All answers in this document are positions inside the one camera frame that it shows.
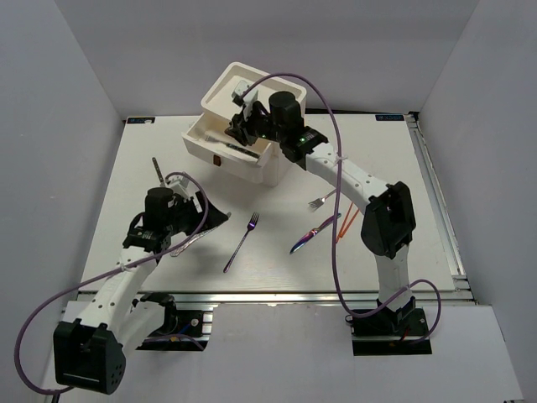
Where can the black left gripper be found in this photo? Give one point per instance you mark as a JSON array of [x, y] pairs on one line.
[[214, 217]]

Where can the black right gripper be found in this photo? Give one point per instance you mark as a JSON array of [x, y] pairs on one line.
[[240, 125]]

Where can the dark utensil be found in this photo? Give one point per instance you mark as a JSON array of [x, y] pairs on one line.
[[234, 147]]

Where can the white drawer box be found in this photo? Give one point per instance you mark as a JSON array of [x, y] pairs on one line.
[[218, 110]]

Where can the purple iridescent fork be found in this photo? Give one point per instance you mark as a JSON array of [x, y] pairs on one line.
[[252, 223]]

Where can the rainbow iridescent knife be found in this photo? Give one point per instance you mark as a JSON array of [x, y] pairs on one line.
[[311, 234]]

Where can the ornate silver fork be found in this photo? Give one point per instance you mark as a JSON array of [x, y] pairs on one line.
[[320, 201]]

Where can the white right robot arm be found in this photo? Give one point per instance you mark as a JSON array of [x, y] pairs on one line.
[[388, 213]]

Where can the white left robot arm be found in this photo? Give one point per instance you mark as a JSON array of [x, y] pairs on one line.
[[91, 351]]

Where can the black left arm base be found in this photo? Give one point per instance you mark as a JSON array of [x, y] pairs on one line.
[[184, 329]]

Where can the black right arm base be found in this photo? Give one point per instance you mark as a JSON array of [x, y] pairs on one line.
[[375, 337]]

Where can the ornate silver knife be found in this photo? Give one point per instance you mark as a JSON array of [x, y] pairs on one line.
[[186, 245]]

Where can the small silver knife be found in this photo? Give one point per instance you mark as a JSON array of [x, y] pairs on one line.
[[158, 172]]

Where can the left black XDOF label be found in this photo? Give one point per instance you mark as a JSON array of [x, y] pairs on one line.
[[140, 120]]

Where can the black xdof label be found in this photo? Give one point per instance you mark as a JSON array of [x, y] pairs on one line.
[[384, 117], [140, 120]]

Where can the orange chopstick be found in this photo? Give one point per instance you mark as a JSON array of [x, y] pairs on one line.
[[351, 220], [344, 224]]

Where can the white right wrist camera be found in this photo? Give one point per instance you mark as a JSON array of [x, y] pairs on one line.
[[243, 95]]

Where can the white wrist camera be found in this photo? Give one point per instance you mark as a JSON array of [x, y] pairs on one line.
[[243, 95], [179, 185]]

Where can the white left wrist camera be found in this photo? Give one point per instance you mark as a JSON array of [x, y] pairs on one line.
[[179, 185]]

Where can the aluminium table frame rail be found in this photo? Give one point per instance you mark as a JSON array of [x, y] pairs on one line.
[[462, 293]]

